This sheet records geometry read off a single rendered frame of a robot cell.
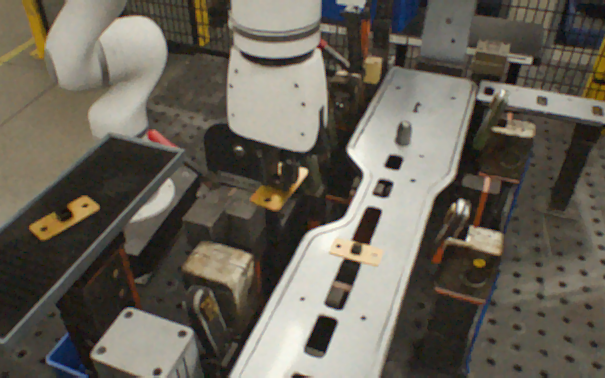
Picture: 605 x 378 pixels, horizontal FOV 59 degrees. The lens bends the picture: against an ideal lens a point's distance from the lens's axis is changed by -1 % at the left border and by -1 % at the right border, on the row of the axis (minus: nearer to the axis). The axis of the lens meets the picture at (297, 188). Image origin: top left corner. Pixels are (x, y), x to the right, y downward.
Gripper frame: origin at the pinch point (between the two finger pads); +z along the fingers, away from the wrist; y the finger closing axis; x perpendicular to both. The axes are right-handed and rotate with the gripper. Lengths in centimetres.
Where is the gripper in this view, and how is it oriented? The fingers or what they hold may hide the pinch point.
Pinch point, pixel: (279, 169)
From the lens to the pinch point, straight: 63.3
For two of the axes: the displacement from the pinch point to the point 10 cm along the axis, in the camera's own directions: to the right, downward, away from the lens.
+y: 9.0, 2.9, -3.4
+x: 4.4, -5.7, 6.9
